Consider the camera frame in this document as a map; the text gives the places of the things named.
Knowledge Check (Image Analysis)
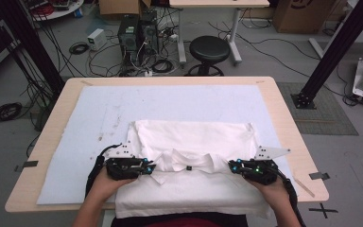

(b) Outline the white printed t-shirt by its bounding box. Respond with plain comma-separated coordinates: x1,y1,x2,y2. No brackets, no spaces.
114,119,272,219

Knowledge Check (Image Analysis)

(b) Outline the large cardboard box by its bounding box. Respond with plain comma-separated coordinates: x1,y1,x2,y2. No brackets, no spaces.
272,0,337,35

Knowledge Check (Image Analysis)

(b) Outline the black tape strip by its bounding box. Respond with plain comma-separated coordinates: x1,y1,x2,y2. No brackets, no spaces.
308,171,331,182
13,160,40,173

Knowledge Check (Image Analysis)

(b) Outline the grey floor mat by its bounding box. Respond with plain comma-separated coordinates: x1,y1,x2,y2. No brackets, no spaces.
277,82,359,136

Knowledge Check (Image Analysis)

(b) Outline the black aluminium post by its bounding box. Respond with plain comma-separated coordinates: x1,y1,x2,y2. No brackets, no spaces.
291,0,363,110
0,0,65,96

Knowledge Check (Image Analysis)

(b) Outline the person's black and red clothing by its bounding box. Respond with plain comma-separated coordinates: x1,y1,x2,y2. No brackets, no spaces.
111,212,249,227

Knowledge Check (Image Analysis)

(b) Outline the white power supply box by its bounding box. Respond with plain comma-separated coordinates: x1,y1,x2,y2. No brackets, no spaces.
86,27,108,51

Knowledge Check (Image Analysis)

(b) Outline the hand-held gripper black cable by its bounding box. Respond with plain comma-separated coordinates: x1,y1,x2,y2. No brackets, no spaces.
275,169,306,227
84,144,122,197

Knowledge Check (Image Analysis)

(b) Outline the person's left hand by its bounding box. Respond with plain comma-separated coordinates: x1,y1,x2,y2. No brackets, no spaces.
89,170,137,203

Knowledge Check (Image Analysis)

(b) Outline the person's right hand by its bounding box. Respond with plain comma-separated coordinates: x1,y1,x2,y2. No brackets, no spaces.
248,177,290,206

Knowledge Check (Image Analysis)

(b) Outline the white desk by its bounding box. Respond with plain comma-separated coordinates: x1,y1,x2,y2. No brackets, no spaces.
168,0,270,65

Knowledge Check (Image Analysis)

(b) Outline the round white table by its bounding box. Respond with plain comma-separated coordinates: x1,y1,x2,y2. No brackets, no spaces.
22,0,85,23

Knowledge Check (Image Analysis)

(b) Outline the black round stool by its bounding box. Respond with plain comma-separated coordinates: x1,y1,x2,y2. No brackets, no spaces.
184,35,232,78

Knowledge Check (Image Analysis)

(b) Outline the large coiled black cable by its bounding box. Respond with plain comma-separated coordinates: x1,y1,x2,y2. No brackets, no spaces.
0,102,24,124

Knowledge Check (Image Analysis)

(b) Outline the right hand-held gripper black cable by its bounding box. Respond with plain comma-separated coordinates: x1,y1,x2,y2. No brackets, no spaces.
275,169,306,227

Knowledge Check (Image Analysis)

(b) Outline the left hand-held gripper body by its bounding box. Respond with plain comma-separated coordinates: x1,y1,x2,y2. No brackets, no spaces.
103,143,146,182

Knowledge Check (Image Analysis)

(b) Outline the small coiled black cable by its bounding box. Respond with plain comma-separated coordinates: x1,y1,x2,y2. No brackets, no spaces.
68,42,90,56

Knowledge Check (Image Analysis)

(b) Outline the light blue foam mat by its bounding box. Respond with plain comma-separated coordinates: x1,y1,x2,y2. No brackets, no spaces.
37,84,301,206

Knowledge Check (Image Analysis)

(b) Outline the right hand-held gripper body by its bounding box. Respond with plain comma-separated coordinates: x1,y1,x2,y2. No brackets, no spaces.
240,145,291,186

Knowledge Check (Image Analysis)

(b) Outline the left hand-held gripper black cable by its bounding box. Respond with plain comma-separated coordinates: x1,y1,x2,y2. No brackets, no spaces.
84,144,122,197

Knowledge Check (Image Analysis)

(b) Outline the open cardboard box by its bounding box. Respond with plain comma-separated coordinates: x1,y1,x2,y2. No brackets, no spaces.
98,0,152,17

